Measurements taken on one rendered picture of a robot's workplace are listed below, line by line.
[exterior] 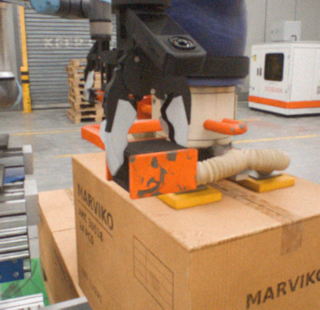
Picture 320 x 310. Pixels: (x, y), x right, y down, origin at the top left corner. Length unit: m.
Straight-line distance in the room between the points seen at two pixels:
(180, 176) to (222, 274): 0.21
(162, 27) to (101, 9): 0.93
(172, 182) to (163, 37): 0.16
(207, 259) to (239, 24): 0.45
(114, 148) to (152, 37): 0.13
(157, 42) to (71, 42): 10.40
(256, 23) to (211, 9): 12.14
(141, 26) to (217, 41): 0.35
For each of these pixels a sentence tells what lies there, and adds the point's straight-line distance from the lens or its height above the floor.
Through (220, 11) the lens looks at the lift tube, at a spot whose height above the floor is 1.43.
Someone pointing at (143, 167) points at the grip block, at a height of 1.23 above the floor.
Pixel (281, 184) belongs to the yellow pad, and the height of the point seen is 1.09.
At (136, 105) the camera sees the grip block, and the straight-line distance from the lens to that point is 1.03.
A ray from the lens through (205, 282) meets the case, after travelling 0.60.
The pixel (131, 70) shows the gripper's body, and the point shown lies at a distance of 0.44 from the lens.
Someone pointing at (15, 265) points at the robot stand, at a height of 0.77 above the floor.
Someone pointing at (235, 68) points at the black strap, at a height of 1.33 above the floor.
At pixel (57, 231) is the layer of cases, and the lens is 1.93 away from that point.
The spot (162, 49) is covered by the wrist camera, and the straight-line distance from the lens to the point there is 0.38.
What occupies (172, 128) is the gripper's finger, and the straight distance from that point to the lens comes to 0.48.
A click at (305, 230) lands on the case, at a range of 0.71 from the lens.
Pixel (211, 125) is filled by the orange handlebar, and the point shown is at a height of 1.22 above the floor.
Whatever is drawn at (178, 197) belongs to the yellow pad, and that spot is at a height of 1.11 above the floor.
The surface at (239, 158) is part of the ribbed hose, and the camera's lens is 0.71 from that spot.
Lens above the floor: 1.35
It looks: 13 degrees down
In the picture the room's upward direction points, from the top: straight up
